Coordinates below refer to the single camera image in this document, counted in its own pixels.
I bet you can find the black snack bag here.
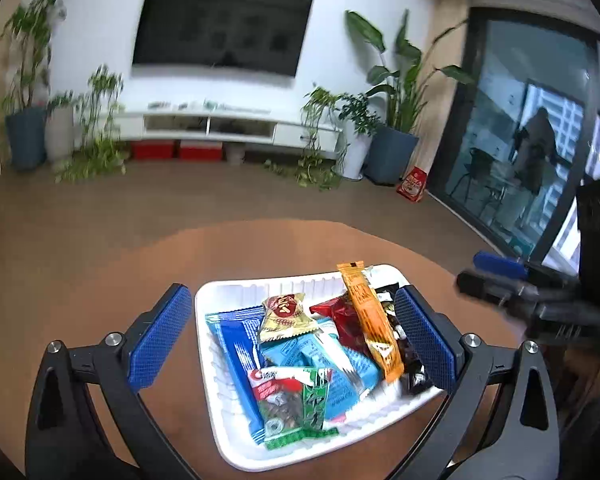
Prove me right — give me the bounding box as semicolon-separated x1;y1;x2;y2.
375;283;432;396

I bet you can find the orange long snack pack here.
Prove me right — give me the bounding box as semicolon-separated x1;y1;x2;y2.
337;261;404;384

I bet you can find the red Mylikes chocolate bag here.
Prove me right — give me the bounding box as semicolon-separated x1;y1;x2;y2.
309;292;372;358

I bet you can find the light blue snack pack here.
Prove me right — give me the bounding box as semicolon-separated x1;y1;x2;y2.
260;318;382;420

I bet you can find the dark blue Tipo cake pack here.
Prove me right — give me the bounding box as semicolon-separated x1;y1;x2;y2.
204;306;265;444

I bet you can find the green red snack pack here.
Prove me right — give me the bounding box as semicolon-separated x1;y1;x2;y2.
249;366;339;450

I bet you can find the gold red snack pack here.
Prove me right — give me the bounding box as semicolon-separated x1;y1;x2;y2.
259;292;318;344

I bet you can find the red paper bag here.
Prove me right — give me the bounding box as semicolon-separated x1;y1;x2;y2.
396;166;428;203

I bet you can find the white plastic tray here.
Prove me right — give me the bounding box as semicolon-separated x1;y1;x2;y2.
194;262;449;474

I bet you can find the tall plant blue pot right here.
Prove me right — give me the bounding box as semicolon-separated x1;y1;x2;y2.
344;10;475;186

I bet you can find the tall plant blue pot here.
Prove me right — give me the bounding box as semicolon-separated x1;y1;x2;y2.
344;10;475;186
0;0;66;172

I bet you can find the plant in white pot right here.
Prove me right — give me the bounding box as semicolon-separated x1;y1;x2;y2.
336;93;381;181

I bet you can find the plant in white pot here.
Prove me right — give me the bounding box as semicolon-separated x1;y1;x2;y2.
45;91;74;167
336;93;381;181

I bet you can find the trailing vine plant right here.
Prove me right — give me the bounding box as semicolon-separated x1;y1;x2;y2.
263;86;342;191

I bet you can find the trailing vine plant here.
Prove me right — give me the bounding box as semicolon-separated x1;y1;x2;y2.
55;64;126;183
263;86;342;191

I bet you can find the trailing vine plant left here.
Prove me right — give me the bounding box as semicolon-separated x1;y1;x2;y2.
55;64;126;183

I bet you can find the red storage box left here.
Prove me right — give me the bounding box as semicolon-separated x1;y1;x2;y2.
131;140;176;160

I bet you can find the red storage box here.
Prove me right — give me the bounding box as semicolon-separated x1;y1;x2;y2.
131;140;176;160
178;140;223;162

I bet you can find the red storage box right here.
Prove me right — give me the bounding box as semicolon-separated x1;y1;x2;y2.
178;140;223;162

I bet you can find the plant in white pot left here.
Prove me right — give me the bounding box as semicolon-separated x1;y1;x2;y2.
45;91;74;167

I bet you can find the white tv console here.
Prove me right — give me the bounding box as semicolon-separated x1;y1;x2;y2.
116;110;339;152

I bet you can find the tall plant blue pot left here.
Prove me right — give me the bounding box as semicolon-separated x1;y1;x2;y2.
0;0;66;172

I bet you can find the wall mounted black television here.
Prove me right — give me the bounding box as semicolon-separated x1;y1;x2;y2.
132;0;313;77

